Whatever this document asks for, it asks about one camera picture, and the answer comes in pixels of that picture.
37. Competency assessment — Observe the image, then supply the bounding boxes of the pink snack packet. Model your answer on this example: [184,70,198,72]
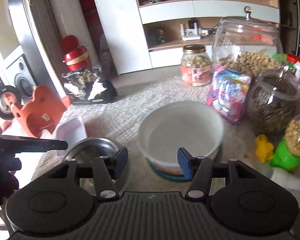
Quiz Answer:
[206,64,252,125]

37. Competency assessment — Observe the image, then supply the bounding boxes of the snack jar with orange label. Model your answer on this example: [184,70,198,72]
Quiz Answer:
[180,44,213,87]

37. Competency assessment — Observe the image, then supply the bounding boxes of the white flashlight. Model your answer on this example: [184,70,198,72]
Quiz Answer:
[268,167,300,191]

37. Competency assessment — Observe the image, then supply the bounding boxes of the stainless steel bowl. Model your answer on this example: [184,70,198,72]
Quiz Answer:
[62,137,125,195]

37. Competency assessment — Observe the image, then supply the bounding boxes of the yellow duck toy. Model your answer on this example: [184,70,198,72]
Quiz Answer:
[255,134,275,163]

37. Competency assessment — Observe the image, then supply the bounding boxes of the orange bear-shaped chair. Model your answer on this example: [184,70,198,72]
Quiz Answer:
[11,84,71,138]

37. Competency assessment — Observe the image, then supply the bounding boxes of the white and wood cabinet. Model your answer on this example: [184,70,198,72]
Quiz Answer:
[89,0,300,75]

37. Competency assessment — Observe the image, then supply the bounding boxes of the white router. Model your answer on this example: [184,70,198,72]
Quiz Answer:
[179,22,202,41]

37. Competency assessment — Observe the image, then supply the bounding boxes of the green gumball dispenser toy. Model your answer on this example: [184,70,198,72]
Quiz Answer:
[269,113,300,173]

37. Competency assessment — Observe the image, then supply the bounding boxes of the glass jar of seeds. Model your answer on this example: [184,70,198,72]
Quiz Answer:
[246,69,300,137]

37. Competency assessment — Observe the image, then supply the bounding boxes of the black snack bag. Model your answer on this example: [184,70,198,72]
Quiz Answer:
[61,65,117,105]

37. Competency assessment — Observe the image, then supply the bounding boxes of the large plain white bowl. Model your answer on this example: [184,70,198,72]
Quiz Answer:
[137,101,225,175]

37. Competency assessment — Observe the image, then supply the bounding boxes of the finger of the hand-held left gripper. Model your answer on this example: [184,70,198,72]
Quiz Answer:
[0,135,68,153]

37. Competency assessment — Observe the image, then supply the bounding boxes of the white lace tablecloth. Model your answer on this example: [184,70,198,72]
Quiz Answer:
[31,76,300,195]

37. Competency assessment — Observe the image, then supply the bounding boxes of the red foil tray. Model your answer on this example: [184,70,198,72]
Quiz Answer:
[54,116,88,158]

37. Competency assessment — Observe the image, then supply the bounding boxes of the large glass jar with lid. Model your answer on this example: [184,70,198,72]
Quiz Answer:
[212,6,283,80]

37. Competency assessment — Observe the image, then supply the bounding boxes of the black round pan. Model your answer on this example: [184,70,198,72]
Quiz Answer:
[0,86,22,120]

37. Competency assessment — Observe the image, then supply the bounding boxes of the red round-lidded container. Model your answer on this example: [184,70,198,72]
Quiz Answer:
[60,35,91,72]

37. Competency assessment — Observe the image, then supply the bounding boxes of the blue enamel bowl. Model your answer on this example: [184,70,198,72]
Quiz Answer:
[147,161,190,182]

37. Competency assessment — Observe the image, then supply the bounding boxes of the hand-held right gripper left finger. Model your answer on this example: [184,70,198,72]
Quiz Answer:
[47,147,129,198]

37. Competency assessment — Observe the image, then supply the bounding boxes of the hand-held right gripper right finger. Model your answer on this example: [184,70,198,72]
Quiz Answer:
[177,147,257,198]

